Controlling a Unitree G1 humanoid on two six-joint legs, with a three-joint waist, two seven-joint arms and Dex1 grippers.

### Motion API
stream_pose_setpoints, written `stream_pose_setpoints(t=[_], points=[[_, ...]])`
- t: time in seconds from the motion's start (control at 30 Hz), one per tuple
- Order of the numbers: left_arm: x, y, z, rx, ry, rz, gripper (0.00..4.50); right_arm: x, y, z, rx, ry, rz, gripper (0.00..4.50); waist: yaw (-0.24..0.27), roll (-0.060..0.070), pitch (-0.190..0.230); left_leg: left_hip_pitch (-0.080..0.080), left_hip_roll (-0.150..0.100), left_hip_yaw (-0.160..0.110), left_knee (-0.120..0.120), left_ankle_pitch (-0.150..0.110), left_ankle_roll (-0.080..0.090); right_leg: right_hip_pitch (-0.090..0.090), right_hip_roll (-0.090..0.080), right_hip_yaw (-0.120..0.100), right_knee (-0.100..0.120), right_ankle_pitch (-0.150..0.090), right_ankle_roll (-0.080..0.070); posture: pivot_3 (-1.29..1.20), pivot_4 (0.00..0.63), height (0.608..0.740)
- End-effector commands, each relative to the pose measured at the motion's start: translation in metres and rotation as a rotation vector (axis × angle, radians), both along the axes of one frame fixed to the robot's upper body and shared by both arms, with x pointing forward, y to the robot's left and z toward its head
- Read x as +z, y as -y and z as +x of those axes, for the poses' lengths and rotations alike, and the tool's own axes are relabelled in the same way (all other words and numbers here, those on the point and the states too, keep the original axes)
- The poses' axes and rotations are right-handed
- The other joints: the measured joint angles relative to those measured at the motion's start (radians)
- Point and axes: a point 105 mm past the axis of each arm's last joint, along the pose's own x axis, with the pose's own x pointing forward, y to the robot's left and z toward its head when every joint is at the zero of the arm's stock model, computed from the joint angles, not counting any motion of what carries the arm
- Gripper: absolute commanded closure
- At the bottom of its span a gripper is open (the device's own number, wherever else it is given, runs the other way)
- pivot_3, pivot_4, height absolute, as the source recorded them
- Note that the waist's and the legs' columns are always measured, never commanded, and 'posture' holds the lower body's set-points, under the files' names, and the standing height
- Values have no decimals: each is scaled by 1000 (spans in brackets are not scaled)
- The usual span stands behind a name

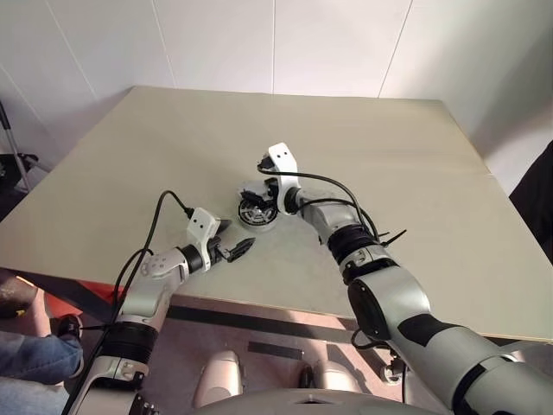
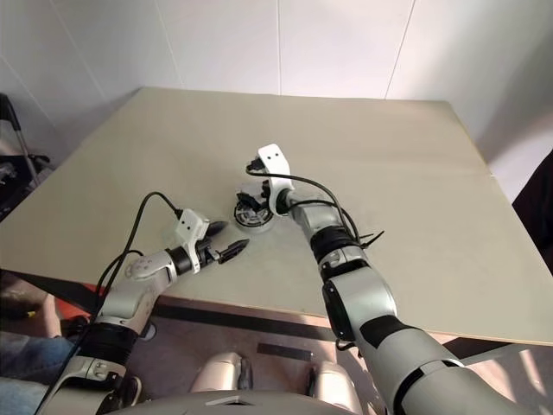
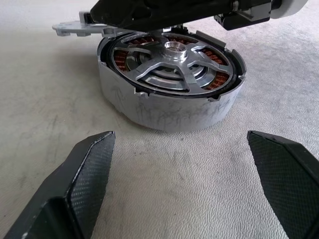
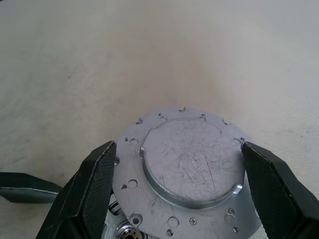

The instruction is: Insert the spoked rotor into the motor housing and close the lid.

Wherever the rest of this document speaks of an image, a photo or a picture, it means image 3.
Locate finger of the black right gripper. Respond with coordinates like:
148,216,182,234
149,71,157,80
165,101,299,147
89,0,236,32

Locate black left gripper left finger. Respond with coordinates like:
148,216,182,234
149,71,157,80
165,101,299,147
3,131,117,239

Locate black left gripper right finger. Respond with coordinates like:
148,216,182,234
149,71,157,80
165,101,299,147
246,130,319,239

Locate black rotor with silver spokes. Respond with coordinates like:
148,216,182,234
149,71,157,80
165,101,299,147
108,32,237,97

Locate grey motor housing copper windings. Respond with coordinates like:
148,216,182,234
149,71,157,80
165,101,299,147
96,29,247,132

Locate grey round gear cover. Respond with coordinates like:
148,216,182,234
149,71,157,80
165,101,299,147
51,11,125,38

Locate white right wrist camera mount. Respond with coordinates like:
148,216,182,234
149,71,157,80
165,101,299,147
270,0,309,19

